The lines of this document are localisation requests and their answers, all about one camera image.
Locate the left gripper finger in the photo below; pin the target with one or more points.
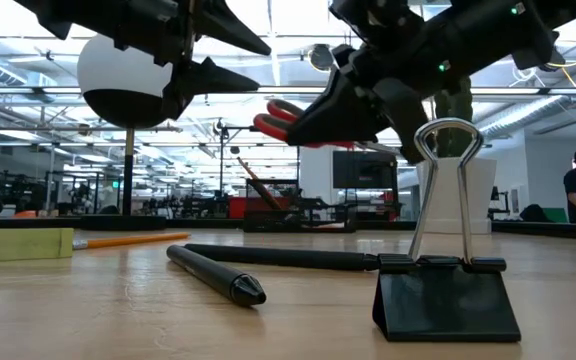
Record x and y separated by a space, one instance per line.
228 25
203 80

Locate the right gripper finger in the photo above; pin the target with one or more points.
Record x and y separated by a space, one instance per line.
348 117

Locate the black pen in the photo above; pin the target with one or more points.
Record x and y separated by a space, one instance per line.
278 256

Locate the black capped marker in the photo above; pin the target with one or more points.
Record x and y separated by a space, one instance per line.
218 277

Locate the large black binder clip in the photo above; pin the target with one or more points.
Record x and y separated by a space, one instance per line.
443 305

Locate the yellow-green sticky note pad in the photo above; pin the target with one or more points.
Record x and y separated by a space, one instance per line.
23 245

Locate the white globe table lamp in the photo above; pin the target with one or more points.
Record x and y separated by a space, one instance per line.
113 70

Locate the white building column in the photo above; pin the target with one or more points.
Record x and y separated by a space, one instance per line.
318 170

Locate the red cabinet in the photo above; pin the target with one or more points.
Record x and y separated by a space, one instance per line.
235 207

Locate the white hexagonal plant pot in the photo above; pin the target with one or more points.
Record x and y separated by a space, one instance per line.
480 200

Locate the black bag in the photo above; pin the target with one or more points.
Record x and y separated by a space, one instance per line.
533 214

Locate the green chair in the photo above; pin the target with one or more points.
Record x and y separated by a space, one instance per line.
557 215

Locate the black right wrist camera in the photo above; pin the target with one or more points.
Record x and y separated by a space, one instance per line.
368 22

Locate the black background rig frame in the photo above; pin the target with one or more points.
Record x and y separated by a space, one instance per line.
223 165

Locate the black aluminium table frame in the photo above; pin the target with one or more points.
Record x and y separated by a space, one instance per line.
28 222

